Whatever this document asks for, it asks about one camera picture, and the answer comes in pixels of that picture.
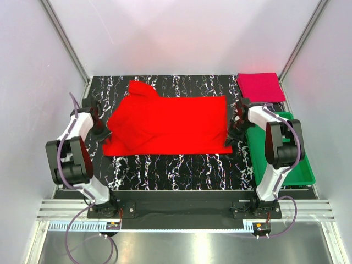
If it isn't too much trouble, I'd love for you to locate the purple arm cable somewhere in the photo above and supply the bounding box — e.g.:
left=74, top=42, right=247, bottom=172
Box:
left=56, top=92, right=119, bottom=262
left=219, top=101, right=301, bottom=240

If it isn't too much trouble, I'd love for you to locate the folded magenta t shirt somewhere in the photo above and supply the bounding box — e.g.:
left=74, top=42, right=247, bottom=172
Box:
left=237, top=73, right=285, bottom=103

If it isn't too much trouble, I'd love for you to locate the red t shirt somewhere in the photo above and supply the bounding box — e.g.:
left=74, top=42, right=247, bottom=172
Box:
left=103, top=81, right=233, bottom=156

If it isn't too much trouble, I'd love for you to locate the white slotted cable duct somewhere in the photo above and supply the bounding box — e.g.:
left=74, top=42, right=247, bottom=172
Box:
left=48, top=219, right=269, bottom=233

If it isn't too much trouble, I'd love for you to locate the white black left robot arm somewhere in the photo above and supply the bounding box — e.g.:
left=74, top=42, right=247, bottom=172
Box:
left=45, top=97, right=119, bottom=218

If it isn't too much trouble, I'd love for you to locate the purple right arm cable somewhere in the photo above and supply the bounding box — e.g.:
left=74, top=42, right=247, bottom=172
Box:
left=219, top=101, right=301, bottom=240

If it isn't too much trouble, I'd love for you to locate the right aluminium frame post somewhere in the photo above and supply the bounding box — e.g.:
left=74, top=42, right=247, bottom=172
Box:
left=278, top=0, right=330, bottom=83

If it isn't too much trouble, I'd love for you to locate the green plastic tray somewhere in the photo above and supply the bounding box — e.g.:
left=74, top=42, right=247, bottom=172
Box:
left=246, top=121, right=316, bottom=186

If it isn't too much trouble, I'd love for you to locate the left aluminium frame post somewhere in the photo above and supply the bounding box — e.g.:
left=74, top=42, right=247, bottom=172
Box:
left=39, top=0, right=90, bottom=85

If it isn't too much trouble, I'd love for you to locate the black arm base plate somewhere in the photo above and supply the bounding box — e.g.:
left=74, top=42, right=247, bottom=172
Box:
left=87, top=190, right=282, bottom=224

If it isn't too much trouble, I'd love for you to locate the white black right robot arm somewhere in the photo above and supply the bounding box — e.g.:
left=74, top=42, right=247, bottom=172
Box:
left=224, top=98, right=305, bottom=218

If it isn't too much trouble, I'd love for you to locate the aluminium frame post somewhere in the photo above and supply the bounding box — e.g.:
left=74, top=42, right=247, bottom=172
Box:
left=278, top=0, right=330, bottom=83
left=39, top=0, right=90, bottom=85

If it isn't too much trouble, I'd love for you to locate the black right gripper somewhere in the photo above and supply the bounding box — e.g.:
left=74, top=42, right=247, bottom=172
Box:
left=223, top=119, right=253, bottom=147

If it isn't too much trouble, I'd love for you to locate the aluminium front rail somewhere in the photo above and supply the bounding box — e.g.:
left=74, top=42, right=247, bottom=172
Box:
left=37, top=199, right=335, bottom=222

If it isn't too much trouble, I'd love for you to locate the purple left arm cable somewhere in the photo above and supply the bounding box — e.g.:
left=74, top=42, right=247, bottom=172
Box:
left=56, top=92, right=119, bottom=262

